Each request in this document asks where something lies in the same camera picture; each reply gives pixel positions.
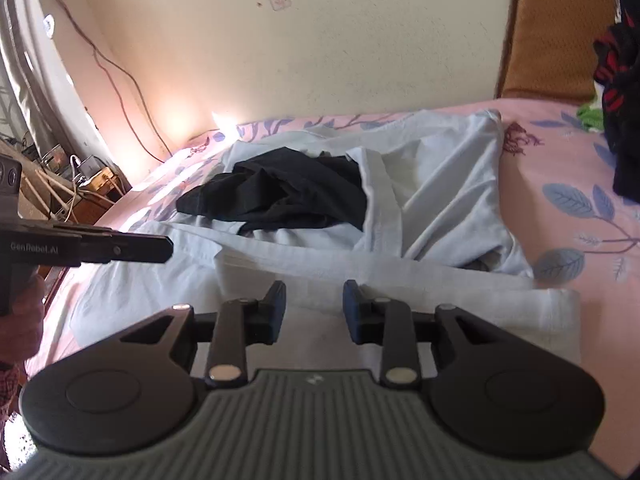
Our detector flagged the black wall cable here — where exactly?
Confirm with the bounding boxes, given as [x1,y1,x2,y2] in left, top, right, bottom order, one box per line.
[92,47,167,163]

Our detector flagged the pale blue white shirt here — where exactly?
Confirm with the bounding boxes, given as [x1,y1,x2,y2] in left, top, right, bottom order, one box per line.
[70,109,584,367]

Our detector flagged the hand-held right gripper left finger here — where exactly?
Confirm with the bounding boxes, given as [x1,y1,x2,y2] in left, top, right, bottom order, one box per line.
[117,280,288,389]

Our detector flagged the black red printed garment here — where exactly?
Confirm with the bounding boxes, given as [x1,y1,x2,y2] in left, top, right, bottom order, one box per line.
[592,0,640,202]

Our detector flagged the wooden sticks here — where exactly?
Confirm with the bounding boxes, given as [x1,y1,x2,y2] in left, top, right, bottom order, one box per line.
[34,167,81,222]

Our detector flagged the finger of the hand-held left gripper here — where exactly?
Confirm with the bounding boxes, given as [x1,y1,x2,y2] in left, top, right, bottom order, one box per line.
[80,225,175,265]

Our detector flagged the green cloth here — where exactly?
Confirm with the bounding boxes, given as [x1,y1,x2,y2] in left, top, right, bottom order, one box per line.
[576,102,606,134]

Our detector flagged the orange brown cushion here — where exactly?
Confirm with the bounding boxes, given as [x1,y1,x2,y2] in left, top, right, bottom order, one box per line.
[493,0,622,106]

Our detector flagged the pink floral bedsheet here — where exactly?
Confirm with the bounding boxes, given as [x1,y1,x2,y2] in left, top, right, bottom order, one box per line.
[27,95,640,479]

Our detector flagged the grey patterned curtain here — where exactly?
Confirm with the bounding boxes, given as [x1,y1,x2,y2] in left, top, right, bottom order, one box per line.
[0,0,134,192]

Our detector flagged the brown cardboard box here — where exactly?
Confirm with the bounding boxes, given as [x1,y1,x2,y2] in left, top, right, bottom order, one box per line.
[75,155,123,201]

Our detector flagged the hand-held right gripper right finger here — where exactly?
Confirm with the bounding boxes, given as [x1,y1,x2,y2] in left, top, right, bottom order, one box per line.
[342,280,512,390]

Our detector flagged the person's left hand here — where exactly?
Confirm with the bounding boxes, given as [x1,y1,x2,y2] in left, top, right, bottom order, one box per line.
[0,269,47,365]

